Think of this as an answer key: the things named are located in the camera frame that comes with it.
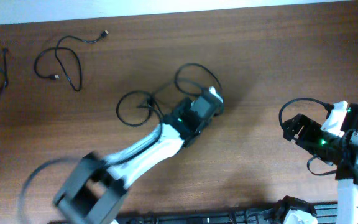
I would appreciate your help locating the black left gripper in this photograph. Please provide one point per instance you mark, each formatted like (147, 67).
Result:
(184, 109)

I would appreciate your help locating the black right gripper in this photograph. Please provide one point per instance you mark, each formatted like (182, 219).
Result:
(312, 129)

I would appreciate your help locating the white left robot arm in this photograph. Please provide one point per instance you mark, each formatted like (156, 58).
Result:
(97, 188)

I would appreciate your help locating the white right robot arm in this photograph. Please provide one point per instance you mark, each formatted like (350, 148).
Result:
(346, 172)

